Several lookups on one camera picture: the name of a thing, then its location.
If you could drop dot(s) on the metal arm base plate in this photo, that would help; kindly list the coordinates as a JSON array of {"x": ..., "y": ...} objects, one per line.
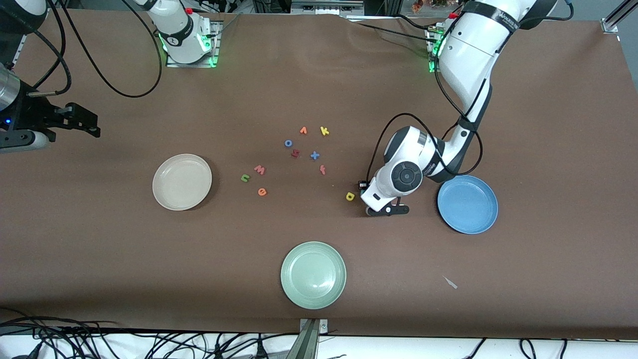
[
  {"x": 192, "y": 65},
  {"x": 430, "y": 64}
]

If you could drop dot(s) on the grey metal box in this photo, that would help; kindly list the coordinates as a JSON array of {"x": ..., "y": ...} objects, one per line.
[{"x": 326, "y": 6}]

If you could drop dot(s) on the pink letter w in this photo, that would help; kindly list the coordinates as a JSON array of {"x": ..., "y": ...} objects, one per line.
[{"x": 259, "y": 170}]

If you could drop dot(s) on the aluminium mount post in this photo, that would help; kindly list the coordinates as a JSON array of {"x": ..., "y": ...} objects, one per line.
[{"x": 309, "y": 344}]

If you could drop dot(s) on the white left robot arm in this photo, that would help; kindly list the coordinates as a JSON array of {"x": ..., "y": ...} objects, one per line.
[{"x": 473, "y": 55}]

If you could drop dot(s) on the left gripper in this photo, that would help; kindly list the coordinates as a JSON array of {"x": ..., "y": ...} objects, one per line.
[{"x": 363, "y": 186}]

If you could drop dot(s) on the green round plate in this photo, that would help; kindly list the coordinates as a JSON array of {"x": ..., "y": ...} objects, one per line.
[{"x": 313, "y": 275}]

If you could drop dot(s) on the brown table cover sheet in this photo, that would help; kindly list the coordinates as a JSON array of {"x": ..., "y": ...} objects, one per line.
[{"x": 99, "y": 249}]

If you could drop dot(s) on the beige round plate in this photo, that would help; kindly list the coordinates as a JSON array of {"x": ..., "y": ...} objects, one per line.
[{"x": 182, "y": 182}]

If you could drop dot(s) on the orange background object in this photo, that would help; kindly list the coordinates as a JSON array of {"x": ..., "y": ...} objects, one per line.
[{"x": 417, "y": 5}]

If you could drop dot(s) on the white tape scrap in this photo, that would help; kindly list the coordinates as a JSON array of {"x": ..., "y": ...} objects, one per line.
[{"x": 450, "y": 282}]

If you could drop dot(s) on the blue round plate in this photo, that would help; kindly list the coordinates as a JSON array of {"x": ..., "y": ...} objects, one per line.
[{"x": 467, "y": 207}]

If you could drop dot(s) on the aluminium frame rail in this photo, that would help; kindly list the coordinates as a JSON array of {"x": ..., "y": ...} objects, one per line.
[
  {"x": 609, "y": 24},
  {"x": 22, "y": 47}
]

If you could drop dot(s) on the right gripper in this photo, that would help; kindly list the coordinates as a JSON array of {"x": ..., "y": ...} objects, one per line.
[{"x": 31, "y": 115}]

